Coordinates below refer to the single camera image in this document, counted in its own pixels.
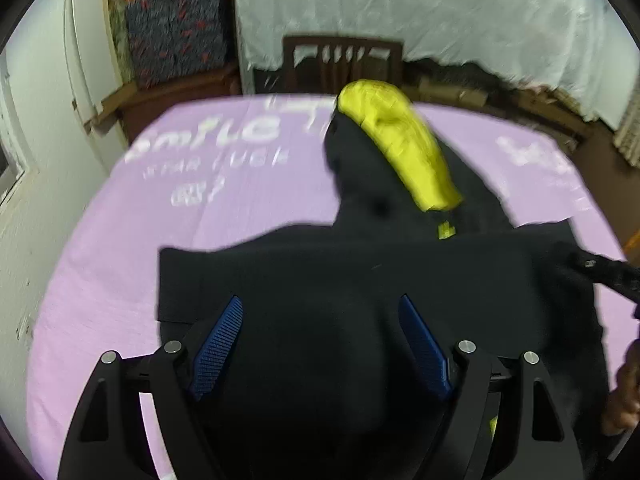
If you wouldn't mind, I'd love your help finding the brown wooden side cabinet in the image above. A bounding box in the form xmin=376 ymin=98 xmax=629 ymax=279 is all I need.
xmin=88 ymin=63 xmax=241 ymax=144

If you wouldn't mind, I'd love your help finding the purple printed bed sheet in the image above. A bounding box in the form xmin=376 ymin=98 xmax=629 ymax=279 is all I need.
xmin=26 ymin=96 xmax=623 ymax=479

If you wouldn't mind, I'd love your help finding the white lace cover cloth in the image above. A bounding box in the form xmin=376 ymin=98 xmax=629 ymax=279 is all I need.
xmin=235 ymin=0 xmax=608 ymax=117

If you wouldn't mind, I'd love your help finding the patterned fabric storage box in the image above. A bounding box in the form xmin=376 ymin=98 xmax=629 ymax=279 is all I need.
xmin=125 ymin=0 xmax=229 ymax=88

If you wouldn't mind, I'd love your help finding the beige patterned curtain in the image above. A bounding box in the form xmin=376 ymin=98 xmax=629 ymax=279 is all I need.
xmin=613 ymin=87 xmax=640 ymax=168

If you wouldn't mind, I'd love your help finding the black hooded jacket yellow lining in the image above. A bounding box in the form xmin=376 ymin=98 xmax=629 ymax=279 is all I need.
xmin=157 ymin=80 xmax=613 ymax=479

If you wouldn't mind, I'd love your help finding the dark wooden chair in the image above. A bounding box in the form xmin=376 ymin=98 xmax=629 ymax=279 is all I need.
xmin=282 ymin=35 xmax=404 ymax=94

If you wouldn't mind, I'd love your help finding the person's right hand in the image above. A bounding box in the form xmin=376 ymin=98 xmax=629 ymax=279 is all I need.
xmin=602 ymin=340 xmax=640 ymax=436

